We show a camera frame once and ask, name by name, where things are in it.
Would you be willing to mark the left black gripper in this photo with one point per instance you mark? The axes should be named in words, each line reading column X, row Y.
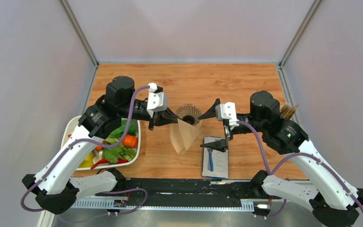
column 161, row 118

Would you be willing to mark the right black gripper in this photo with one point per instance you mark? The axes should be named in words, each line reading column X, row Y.
column 220, row 145

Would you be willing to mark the glass ribbed coffee dripper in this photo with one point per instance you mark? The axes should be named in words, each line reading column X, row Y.
column 189, row 113

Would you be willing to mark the brown paper coffee filter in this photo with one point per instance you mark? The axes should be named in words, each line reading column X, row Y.
column 183, row 135

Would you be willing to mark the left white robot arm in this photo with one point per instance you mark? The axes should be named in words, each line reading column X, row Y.
column 54, row 187

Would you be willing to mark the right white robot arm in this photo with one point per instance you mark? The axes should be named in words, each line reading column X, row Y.
column 330, row 198

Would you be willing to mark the orange coffee filter box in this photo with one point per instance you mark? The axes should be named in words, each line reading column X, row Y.
column 287, row 111

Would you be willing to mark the razor retail package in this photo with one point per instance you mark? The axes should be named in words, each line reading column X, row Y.
column 215, row 164

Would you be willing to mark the orange toy pumpkin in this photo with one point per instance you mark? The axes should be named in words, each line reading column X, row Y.
column 130, row 141

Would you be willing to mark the white vegetable tray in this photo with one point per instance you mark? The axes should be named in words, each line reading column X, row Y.
column 98, row 155

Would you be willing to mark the green bok choy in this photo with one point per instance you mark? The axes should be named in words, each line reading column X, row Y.
column 132, row 130

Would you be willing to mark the red chili pepper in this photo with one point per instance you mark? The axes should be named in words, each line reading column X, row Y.
column 104, row 161

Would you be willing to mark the green leafy vegetable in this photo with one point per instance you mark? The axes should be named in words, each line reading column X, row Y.
column 119, row 155

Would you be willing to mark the orange toy carrot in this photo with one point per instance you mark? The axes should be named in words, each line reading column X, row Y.
column 99, row 148

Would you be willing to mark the yellow toy cabbage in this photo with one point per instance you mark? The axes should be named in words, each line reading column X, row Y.
column 88, row 161

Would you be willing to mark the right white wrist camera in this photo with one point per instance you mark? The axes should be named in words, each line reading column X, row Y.
column 227, row 111

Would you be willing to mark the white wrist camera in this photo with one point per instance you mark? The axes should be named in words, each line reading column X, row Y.
column 227, row 111
column 157, row 100

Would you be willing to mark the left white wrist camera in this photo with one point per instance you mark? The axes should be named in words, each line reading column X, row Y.
column 157, row 100

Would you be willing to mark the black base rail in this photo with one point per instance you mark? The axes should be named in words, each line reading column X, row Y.
column 189, row 193

